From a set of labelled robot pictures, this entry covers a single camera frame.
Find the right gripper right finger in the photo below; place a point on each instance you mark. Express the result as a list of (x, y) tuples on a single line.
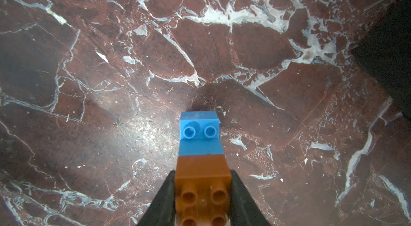
[(243, 209)]

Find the orange lego brick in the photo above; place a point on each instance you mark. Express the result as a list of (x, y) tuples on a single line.
[(202, 190)]

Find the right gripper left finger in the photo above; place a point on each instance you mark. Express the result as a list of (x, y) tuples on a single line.
[(162, 211)]

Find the long light blue lego brick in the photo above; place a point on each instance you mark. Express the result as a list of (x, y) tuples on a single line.
[(199, 134)]

